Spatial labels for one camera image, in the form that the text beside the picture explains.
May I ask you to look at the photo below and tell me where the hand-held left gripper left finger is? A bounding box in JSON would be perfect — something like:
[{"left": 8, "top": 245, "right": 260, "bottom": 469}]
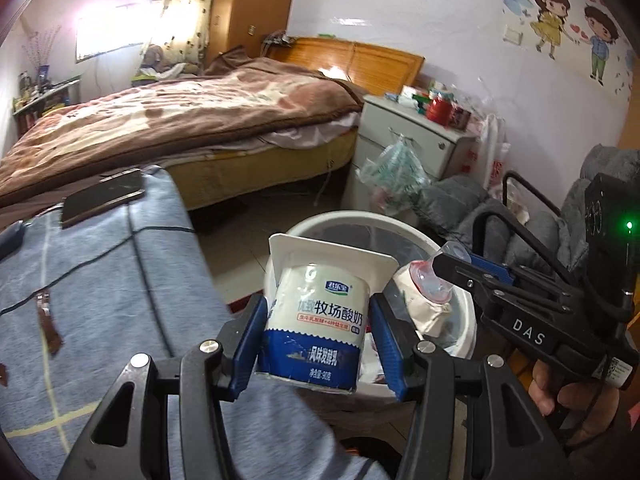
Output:
[{"left": 57, "top": 292, "right": 270, "bottom": 480}]

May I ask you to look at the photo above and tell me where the black tube frame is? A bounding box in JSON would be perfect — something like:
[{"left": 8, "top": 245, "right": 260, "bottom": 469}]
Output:
[{"left": 472, "top": 170, "right": 568, "bottom": 271}]

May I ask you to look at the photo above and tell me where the dark grey object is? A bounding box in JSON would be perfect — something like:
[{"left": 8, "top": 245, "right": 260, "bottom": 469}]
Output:
[{"left": 0, "top": 220, "right": 26, "bottom": 262}]

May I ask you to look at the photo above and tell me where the brown plush toy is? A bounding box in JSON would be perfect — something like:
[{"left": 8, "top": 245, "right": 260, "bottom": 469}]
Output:
[{"left": 141, "top": 44, "right": 168, "bottom": 73}]

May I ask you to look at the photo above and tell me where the green plastic bag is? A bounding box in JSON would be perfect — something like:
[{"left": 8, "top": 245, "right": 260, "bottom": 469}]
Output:
[{"left": 356, "top": 132, "right": 432, "bottom": 216}]

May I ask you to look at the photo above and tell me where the white and green box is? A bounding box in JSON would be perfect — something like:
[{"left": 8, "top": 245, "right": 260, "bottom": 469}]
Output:
[{"left": 397, "top": 85, "right": 431, "bottom": 111}]

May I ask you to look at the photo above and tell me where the bright window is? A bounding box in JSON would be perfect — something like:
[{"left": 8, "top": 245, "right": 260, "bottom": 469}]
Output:
[{"left": 75, "top": 2, "right": 166, "bottom": 63}]

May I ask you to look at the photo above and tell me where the bed with brown blanket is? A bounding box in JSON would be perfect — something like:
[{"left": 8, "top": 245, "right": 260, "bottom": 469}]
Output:
[{"left": 0, "top": 55, "right": 368, "bottom": 208}]

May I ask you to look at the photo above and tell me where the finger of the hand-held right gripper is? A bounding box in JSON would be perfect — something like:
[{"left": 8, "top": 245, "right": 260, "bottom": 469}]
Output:
[
  {"left": 431, "top": 242, "right": 506, "bottom": 321},
  {"left": 467, "top": 252, "right": 588, "bottom": 307}
]

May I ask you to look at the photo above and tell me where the wooden bed headboard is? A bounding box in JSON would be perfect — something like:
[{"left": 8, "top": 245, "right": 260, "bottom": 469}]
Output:
[{"left": 265, "top": 35, "right": 426, "bottom": 96}]

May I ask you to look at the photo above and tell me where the yellow mattress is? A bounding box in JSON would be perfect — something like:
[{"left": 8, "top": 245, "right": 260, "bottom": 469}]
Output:
[{"left": 167, "top": 127, "right": 358, "bottom": 211}]

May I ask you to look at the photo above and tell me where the grey plush chair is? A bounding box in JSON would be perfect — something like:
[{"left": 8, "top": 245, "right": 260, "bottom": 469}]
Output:
[{"left": 415, "top": 144, "right": 640, "bottom": 281}]

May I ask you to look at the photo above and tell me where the white plastic bag red print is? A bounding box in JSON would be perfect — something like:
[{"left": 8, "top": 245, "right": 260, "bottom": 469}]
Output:
[{"left": 467, "top": 112, "right": 511, "bottom": 196}]

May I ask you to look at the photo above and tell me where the patterned curtain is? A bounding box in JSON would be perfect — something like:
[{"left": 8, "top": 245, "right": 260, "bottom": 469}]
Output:
[{"left": 162, "top": 0, "right": 221, "bottom": 63}]

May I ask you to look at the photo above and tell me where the white and blue yogurt cup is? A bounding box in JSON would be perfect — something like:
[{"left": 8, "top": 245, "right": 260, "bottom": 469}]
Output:
[{"left": 252, "top": 232, "right": 401, "bottom": 393}]

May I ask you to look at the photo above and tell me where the white nightstand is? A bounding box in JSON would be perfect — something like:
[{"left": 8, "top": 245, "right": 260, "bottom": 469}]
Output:
[{"left": 345, "top": 94, "right": 478, "bottom": 221}]

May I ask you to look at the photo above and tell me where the dark phone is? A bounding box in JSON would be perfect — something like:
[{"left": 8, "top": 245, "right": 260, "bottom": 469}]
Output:
[{"left": 60, "top": 169, "right": 147, "bottom": 229}]

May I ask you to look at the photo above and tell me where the beige paper pouch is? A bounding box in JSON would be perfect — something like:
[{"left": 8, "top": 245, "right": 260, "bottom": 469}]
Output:
[{"left": 392, "top": 241, "right": 455, "bottom": 337}]

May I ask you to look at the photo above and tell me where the cluttered desk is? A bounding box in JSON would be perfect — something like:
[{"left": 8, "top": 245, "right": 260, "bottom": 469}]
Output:
[{"left": 11, "top": 76, "right": 82, "bottom": 133}]

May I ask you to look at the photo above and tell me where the cartoon wall sticker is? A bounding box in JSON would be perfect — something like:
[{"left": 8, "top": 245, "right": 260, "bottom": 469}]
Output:
[{"left": 500, "top": 0, "right": 636, "bottom": 101}]

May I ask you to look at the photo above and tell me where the person's right hand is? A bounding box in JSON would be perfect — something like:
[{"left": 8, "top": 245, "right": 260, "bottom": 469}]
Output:
[{"left": 530, "top": 357, "right": 623, "bottom": 453}]

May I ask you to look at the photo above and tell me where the blue checked blanket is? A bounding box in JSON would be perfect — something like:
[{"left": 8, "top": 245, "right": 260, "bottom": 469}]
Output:
[{"left": 0, "top": 164, "right": 391, "bottom": 480}]

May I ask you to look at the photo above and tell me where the wooden wardrobe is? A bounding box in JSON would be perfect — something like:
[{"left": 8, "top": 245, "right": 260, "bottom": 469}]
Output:
[{"left": 207, "top": 0, "right": 301, "bottom": 66}]

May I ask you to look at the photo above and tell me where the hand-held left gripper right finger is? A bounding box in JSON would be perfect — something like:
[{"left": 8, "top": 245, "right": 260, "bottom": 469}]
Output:
[{"left": 370, "top": 292, "right": 571, "bottom": 480}]

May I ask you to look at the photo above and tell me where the white round bin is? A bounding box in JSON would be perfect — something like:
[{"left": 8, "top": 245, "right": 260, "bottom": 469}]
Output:
[{"left": 263, "top": 210, "right": 476, "bottom": 398}]

